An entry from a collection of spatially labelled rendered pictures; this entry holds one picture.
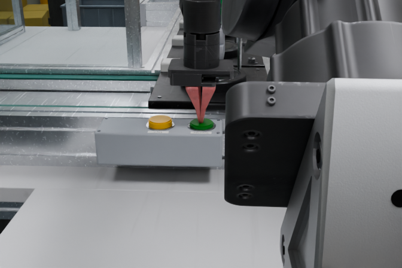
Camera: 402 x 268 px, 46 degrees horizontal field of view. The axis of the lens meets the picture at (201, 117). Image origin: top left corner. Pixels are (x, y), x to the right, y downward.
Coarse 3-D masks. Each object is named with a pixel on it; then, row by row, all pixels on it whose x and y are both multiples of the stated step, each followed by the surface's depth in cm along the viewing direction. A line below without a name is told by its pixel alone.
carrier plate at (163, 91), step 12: (252, 72) 106; (264, 72) 106; (156, 84) 98; (168, 84) 98; (156, 96) 91; (168, 96) 91; (180, 96) 91; (216, 96) 91; (156, 108) 90; (168, 108) 90; (180, 108) 89; (192, 108) 89
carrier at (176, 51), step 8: (176, 40) 130; (176, 48) 128; (232, 48) 119; (168, 56) 120; (176, 56) 120; (224, 56) 117; (232, 56) 118; (248, 56) 120; (256, 56) 120; (248, 64) 113; (256, 64) 113
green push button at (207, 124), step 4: (192, 120) 81; (196, 120) 81; (204, 120) 81; (208, 120) 81; (192, 124) 79; (196, 124) 79; (200, 124) 79; (204, 124) 79; (208, 124) 79; (212, 124) 79; (196, 128) 78; (200, 128) 78; (204, 128) 78; (208, 128) 79
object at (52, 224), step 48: (48, 192) 80; (96, 192) 80; (144, 192) 80; (192, 192) 80; (0, 240) 67; (48, 240) 67; (96, 240) 67; (144, 240) 67; (192, 240) 67; (240, 240) 67
